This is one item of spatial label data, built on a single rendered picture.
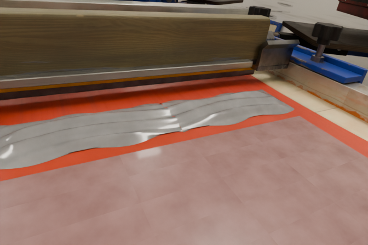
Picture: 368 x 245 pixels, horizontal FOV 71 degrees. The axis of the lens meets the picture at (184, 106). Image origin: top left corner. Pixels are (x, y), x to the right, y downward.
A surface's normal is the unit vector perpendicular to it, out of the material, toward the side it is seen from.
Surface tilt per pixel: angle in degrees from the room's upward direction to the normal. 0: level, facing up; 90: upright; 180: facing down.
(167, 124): 33
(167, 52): 90
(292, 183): 0
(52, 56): 90
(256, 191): 0
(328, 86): 90
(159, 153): 0
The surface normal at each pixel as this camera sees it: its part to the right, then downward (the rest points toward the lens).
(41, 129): 0.43, -0.53
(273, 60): 0.45, 0.46
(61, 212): 0.11, -0.88
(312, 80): -0.89, 0.14
